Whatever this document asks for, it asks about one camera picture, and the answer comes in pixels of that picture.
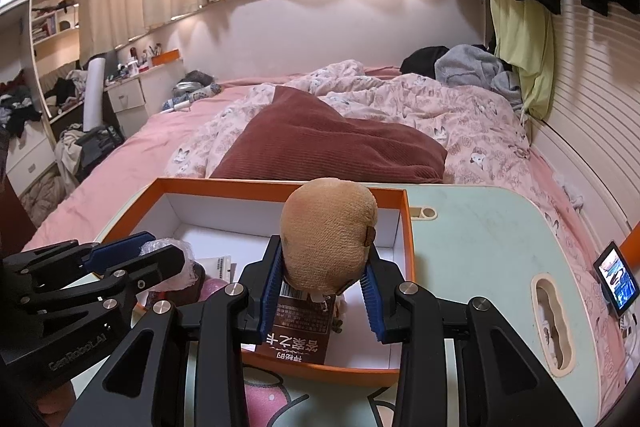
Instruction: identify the pink floral duvet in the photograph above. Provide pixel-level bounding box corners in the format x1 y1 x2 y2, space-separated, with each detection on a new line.
165 61 636 413

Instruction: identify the smartphone with lit screen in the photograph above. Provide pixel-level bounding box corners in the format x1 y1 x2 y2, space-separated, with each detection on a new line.
593 241 640 319

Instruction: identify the brown packet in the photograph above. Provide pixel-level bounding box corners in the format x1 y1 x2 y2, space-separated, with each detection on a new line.
257 284 337 365

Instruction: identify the orange cardboard box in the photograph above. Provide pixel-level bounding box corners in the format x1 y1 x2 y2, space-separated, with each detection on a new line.
95 178 416 389

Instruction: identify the person's left hand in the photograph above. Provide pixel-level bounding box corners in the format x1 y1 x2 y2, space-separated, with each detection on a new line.
37 381 77 419

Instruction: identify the grey clothes pile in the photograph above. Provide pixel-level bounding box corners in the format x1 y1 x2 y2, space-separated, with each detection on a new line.
434 44 523 110

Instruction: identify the maroon corduroy pillow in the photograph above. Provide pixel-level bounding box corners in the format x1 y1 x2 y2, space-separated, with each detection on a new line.
207 86 448 184

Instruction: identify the white nightstand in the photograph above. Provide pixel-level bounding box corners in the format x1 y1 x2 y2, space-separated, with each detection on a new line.
105 79 148 128

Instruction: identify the white wall shelf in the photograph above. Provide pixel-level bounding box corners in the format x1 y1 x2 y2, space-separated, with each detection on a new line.
30 2 81 58

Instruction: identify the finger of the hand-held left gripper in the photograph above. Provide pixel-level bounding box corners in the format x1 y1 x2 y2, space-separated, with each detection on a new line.
0 231 157 303
14 245 187 338

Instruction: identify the white cloth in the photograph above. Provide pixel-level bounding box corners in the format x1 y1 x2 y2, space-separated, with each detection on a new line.
55 129 86 192

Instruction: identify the blue floral pouch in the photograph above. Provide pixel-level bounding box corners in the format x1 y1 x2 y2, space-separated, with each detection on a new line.
172 82 221 110

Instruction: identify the white roll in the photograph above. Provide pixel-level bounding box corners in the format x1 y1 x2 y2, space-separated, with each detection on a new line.
82 58 107 132

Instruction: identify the mint green lap table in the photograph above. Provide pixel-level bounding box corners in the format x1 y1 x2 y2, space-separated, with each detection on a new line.
92 182 606 427

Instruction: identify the pink heart-shaped case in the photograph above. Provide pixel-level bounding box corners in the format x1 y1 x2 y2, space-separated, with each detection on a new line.
197 278 231 303

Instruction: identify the beige quilt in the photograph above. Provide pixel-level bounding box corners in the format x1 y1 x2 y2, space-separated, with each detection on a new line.
20 172 66 228

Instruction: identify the black bag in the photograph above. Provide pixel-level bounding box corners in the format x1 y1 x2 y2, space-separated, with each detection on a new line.
60 125 126 168

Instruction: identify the dark clothes heap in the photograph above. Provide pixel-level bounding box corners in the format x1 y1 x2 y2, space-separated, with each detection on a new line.
0 82 43 138

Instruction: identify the yellow-green hanging cloth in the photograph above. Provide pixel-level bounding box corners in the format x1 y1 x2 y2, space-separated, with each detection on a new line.
489 0 556 120

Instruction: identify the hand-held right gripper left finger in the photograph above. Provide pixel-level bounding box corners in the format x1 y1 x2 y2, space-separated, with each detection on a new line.
60 234 286 427

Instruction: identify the row of cosmetic bottles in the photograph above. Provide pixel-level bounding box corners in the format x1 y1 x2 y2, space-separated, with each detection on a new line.
117 42 163 80

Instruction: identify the clear plastic bag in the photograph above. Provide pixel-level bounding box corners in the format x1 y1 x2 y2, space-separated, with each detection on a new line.
140 238 206 293

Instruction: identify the dark cloth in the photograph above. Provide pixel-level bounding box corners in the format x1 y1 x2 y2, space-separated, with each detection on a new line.
177 71 216 88

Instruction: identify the black clothes pile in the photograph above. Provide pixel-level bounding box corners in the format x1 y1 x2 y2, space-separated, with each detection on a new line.
400 46 451 75

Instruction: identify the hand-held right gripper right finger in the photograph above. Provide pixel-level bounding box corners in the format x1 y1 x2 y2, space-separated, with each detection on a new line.
360 252 583 427

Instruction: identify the white dresser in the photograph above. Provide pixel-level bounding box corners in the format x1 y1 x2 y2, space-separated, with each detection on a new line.
0 122 56 198

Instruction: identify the pink bed sheet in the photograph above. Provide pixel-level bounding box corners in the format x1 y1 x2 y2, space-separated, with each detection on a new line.
22 67 401 253

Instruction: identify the white tube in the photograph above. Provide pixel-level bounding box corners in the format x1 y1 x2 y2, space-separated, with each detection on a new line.
192 255 233 283

